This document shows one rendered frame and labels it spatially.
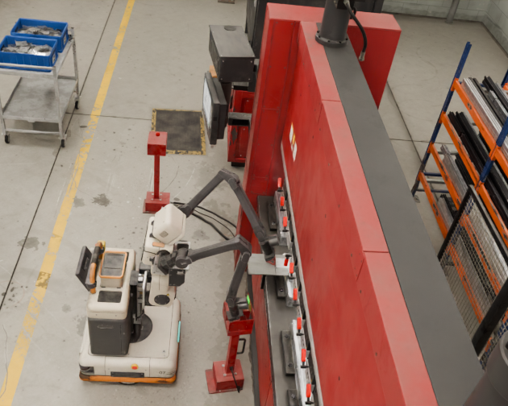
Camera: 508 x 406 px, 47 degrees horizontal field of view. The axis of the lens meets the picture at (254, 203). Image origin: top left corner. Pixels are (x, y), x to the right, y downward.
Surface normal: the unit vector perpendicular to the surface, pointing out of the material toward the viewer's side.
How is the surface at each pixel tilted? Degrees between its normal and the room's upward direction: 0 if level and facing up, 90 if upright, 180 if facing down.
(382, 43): 90
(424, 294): 0
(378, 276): 0
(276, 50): 90
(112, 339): 90
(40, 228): 0
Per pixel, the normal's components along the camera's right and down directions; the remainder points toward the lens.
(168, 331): 0.12, -0.76
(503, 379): -0.92, 0.15
